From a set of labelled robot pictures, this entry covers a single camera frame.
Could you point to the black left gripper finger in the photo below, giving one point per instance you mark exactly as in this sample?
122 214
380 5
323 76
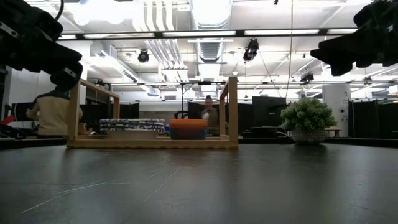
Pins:
62 56
68 77

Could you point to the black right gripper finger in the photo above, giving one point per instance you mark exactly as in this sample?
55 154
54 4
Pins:
340 68
335 51

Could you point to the blue patterned paper bowl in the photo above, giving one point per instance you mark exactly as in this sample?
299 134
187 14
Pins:
133 134
133 126
133 123
133 120

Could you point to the red plastic bowl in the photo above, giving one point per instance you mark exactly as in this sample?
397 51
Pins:
188 123

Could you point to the teal plastic bowl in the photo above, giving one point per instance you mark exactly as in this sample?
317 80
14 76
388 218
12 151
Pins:
186 134

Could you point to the wooden slatted shelf rack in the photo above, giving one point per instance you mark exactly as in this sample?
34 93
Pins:
149 143

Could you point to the person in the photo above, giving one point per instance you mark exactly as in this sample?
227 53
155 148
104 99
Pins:
53 115
213 116

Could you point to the small green potted plant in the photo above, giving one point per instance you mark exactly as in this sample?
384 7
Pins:
308 115

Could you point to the black curtain partition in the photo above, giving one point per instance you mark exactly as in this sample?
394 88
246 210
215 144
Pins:
376 118

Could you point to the black ceiling spotlight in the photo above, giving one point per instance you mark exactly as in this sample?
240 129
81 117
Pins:
251 49
143 56

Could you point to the black overhead light bar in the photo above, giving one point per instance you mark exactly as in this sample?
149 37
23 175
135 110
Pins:
158 34

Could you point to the black table mat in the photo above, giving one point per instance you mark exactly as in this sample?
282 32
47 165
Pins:
199 186

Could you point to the silver ventilation duct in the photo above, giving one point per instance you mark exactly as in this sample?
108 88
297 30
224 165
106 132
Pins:
211 49

